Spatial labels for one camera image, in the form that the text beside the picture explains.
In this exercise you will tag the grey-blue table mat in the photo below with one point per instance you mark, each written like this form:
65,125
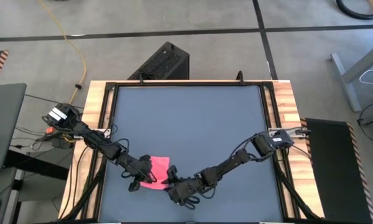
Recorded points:
189,105

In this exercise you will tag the black frame clamp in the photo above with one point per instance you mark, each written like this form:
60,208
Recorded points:
240,77

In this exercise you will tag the orange plug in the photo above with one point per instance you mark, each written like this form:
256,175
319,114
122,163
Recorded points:
50,129

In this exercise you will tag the pink fluffy towel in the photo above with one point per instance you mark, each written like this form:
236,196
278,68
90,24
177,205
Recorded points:
160,168

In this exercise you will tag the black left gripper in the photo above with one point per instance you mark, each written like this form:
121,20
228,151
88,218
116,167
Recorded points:
141,169

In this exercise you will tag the black metal desk bar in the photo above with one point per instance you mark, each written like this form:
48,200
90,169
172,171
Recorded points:
37,166

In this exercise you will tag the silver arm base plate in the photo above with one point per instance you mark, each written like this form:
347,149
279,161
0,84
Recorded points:
300,132

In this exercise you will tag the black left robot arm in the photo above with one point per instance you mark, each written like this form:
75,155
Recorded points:
105,149

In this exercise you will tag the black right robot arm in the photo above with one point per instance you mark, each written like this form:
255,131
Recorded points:
236,160

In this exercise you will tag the black perforated computer tower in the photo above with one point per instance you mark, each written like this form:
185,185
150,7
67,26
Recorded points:
164,62

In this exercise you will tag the grey metal desk leg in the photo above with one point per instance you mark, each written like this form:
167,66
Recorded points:
363,62

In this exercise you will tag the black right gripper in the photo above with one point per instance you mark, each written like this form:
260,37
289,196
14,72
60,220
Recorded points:
185,189

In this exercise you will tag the black metal table frame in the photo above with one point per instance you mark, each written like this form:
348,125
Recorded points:
189,84

